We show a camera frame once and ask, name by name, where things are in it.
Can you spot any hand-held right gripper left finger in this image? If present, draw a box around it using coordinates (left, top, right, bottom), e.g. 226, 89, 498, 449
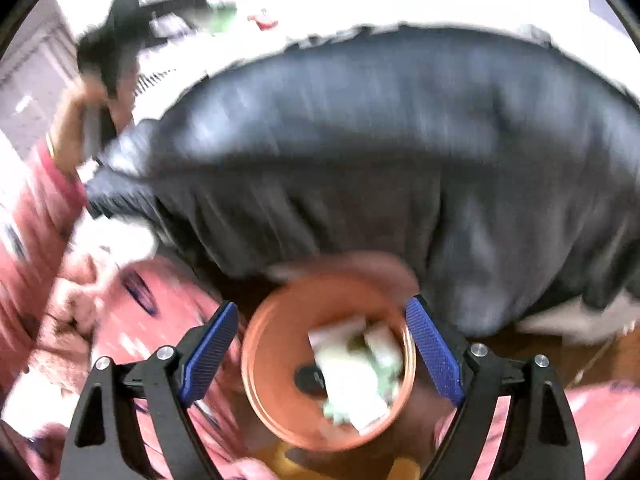
60, 301, 241, 480

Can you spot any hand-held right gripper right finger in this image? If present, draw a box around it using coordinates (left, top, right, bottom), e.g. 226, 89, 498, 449
404, 295, 586, 480

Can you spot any green white bottle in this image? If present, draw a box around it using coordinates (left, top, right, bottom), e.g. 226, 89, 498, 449
150, 2, 239, 37

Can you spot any black pouch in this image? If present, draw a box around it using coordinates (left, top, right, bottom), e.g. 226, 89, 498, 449
294, 362, 329, 396

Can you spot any person's left forearm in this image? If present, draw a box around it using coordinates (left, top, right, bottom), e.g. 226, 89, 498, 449
0, 135, 90, 361

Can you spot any person's left hand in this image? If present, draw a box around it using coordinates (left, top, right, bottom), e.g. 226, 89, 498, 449
49, 66, 138, 173

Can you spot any crumpled green paper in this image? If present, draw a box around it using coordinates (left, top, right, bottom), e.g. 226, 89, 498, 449
372, 354, 407, 397

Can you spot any crumpled white paper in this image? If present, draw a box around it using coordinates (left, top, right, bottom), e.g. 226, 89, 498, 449
307, 313, 402, 434

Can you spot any pink fluffy cloth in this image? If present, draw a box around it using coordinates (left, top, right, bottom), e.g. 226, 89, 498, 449
15, 245, 117, 397

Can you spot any white printed blanket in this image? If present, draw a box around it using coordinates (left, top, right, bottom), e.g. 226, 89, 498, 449
75, 0, 601, 126

